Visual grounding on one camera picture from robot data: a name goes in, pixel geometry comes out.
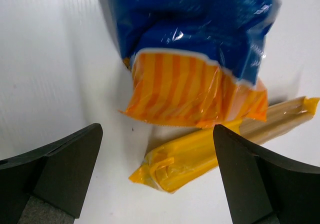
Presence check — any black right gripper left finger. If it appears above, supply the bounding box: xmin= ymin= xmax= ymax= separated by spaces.
xmin=0 ymin=123 xmax=103 ymax=224

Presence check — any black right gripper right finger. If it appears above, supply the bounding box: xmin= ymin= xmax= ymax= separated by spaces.
xmin=213 ymin=124 xmax=320 ymax=224

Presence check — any blue and orange pasta bag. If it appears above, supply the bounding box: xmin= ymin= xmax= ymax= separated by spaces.
xmin=108 ymin=0 xmax=281 ymax=128

